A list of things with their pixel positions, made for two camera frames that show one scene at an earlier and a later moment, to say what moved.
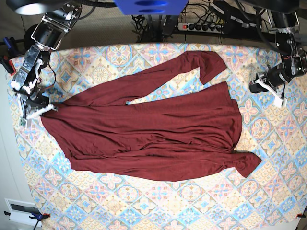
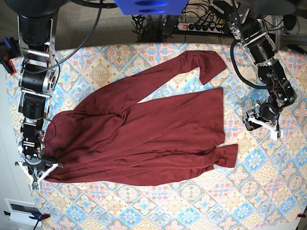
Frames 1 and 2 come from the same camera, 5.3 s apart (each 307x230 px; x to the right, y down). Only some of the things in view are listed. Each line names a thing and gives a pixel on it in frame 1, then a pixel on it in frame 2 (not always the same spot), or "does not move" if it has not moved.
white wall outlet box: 20,211 does not move
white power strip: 201,28 does not move
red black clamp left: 8,64 does not move
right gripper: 275,76 → 267,111
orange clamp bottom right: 301,215 does not move
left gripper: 36,99 → 36,166
